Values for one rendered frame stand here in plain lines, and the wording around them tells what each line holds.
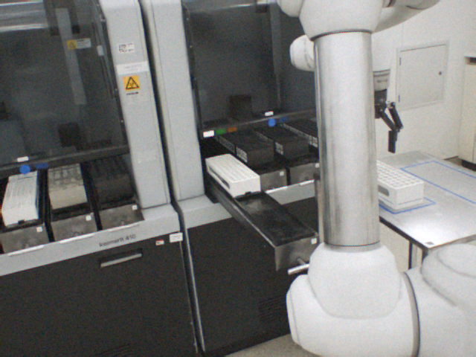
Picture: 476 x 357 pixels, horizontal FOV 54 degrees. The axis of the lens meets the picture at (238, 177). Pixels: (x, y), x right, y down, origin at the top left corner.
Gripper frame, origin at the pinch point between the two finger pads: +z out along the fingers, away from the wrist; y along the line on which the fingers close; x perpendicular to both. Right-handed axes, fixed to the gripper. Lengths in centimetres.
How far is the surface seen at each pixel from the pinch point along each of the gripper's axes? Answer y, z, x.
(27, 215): -107, 9, 32
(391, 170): 3.1, 4.9, -5.2
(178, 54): -50, -33, 40
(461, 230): 1.3, 10.8, -36.7
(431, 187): 13.4, 10.9, -11.0
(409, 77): 136, 15, 157
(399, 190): -3.8, 5.3, -18.4
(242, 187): -39.1, 8.5, 15.6
